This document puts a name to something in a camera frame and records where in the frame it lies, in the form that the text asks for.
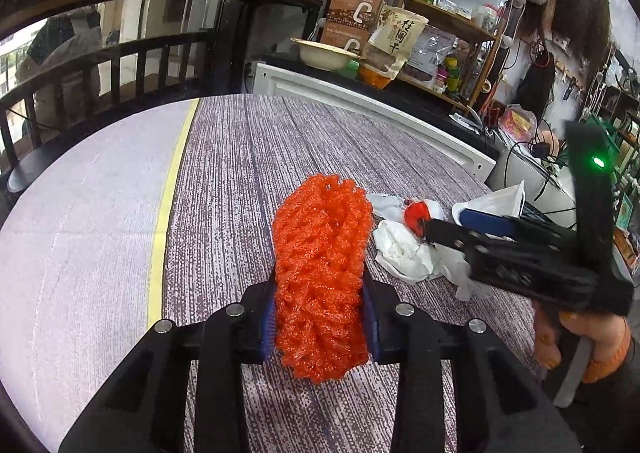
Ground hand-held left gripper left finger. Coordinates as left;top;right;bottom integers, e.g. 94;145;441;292
59;279;277;453

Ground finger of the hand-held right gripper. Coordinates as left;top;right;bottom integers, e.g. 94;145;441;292
457;208;523;240
424;217;497;255

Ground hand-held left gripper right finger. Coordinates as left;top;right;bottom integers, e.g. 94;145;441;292
361;277;582;453

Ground white plastic bag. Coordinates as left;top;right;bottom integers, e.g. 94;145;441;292
452;180;526;234

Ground small red wrapper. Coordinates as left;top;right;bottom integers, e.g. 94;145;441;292
404;200;433;236

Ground white tissue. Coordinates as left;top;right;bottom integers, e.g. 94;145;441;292
367;192;493;302

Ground orange foam fruit net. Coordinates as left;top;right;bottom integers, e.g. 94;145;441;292
272;174;375;384

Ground person's right forearm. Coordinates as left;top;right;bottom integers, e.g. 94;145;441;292
582;320;633;384

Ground person's right hand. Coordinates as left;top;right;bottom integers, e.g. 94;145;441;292
531;305;594;372

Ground white printer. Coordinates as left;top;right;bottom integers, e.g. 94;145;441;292
487;142;581;229

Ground pink yellow packet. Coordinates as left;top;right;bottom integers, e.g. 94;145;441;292
500;106;537;142

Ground white cabinet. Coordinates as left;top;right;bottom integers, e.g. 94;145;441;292
252;60;496;181

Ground colourful stacking toy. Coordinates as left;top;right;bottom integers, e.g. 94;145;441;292
445;56;462;95

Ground person's dark trousers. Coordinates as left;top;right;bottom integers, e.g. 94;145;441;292
545;368;640;453

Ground wooden shelf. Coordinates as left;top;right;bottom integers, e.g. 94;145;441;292
395;0;506;119

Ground beige printed paper pouch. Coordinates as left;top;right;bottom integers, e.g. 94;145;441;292
367;7;430;79

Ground beige bowl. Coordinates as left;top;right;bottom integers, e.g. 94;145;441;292
291;37;362;73

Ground brown coffee box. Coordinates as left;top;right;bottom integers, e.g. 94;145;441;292
320;0;388;51

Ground dark wooden railing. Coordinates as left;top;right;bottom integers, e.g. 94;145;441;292
0;30;216;194

